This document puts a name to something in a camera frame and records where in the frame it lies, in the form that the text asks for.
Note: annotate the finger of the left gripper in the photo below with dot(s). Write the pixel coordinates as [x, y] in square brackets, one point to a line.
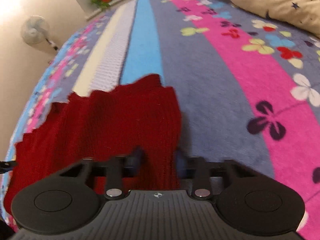
[6, 166]

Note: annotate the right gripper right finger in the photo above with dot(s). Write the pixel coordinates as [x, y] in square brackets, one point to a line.
[205, 180]

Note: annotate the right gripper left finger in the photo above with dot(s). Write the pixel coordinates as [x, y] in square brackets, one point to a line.
[113, 171]

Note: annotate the red knit sweater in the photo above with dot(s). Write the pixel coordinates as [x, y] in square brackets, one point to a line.
[103, 125]

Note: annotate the floral fleece bed blanket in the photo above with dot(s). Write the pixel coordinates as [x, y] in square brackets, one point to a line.
[247, 89]

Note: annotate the white standing fan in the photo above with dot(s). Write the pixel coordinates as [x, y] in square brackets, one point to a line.
[36, 30]

